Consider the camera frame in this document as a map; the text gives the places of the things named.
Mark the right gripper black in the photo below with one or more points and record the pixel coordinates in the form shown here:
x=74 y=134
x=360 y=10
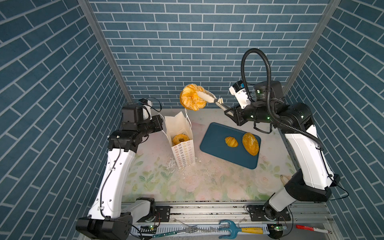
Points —
x=237 y=113

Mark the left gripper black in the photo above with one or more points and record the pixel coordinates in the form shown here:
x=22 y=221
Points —
x=157 y=124

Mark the white paper bag with pattern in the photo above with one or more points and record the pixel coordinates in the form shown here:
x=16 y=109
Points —
x=184 y=153

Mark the ring-shaped bread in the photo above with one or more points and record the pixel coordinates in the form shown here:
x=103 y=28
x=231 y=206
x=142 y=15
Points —
x=180 y=139

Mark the sesame oval bread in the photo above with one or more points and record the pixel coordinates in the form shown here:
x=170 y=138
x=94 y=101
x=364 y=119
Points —
x=251 y=144

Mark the large sugared twisted bun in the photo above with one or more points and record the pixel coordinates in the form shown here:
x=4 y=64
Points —
x=189 y=97

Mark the metal tongs white tips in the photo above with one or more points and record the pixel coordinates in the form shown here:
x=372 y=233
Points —
x=208 y=97

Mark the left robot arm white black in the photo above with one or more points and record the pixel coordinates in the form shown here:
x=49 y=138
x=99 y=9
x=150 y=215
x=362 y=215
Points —
x=106 y=220

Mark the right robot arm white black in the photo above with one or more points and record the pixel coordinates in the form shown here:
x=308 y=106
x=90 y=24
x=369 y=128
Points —
x=314 y=179

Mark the teal rectangular tray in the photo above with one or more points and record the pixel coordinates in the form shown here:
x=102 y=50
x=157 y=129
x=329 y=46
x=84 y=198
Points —
x=213 y=143

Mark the red white marker pen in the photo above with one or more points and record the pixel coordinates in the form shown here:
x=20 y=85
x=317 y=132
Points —
x=313 y=229

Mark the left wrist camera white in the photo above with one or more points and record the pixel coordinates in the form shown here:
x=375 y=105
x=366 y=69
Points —
x=146 y=106

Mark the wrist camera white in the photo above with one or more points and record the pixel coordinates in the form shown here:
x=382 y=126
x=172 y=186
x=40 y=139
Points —
x=238 y=90
x=146 y=106

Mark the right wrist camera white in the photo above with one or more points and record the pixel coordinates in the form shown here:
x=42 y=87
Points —
x=238 y=90

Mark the metal fork green handle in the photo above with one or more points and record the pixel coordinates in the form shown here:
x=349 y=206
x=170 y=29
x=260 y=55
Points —
x=187 y=230

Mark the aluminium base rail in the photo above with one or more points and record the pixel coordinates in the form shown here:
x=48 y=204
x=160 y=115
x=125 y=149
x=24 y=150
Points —
x=242 y=211

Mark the teal garden fork yellow handle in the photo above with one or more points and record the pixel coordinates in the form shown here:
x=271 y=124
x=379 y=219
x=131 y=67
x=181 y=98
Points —
x=233 y=229

